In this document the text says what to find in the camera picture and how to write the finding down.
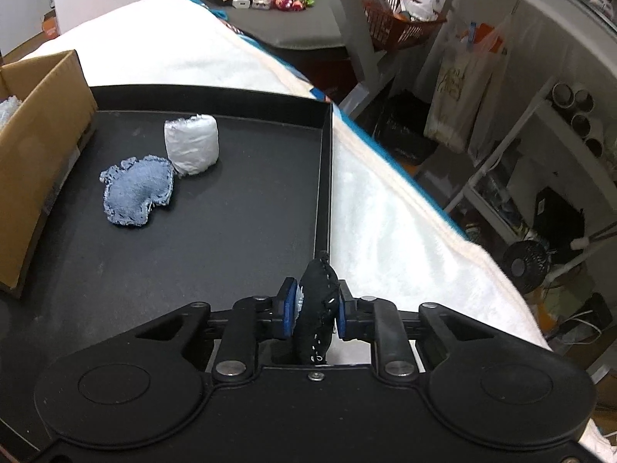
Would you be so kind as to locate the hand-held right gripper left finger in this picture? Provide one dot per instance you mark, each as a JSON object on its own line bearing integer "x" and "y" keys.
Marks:
{"x": 289, "y": 308}

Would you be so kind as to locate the cream tote bag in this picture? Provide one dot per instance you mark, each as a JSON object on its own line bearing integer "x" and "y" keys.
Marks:
{"x": 458, "y": 101}

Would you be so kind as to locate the white fleece blanket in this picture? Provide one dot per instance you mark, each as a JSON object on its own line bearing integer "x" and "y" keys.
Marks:
{"x": 395, "y": 222}

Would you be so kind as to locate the grey-blue fluffy plush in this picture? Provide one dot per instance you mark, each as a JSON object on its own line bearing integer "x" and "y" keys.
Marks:
{"x": 8, "y": 112}

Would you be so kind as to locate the white charger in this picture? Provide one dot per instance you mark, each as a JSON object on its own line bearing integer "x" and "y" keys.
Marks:
{"x": 241, "y": 4}

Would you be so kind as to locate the brown cardboard box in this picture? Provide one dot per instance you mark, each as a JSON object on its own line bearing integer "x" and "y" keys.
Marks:
{"x": 53, "y": 120}

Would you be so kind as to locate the small black fan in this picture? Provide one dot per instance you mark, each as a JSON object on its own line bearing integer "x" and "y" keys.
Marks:
{"x": 524, "y": 266}

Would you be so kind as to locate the black cloth toy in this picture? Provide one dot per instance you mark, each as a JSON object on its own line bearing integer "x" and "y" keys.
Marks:
{"x": 315, "y": 308}

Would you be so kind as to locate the red toy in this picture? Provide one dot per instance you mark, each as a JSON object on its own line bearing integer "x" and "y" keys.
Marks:
{"x": 289, "y": 4}

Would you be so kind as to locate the white desk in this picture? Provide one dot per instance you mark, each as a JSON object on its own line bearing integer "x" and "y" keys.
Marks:
{"x": 359, "y": 48}

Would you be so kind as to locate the red plastic basket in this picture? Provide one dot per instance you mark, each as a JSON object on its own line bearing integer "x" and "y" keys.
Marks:
{"x": 400, "y": 29}

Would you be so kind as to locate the frayed denim pouch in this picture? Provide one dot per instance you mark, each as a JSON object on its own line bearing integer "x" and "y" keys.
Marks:
{"x": 137, "y": 188}

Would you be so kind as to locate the white metal shelf rack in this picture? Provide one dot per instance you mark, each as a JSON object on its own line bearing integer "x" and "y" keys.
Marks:
{"x": 506, "y": 149}

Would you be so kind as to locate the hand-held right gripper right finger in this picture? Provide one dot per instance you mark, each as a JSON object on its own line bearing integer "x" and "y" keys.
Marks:
{"x": 343, "y": 311}

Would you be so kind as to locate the white rolled cloth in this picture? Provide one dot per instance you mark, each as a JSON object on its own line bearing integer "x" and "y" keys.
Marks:
{"x": 192, "y": 147}

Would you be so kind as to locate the black tray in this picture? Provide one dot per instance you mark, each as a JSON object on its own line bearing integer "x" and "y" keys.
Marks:
{"x": 217, "y": 241}

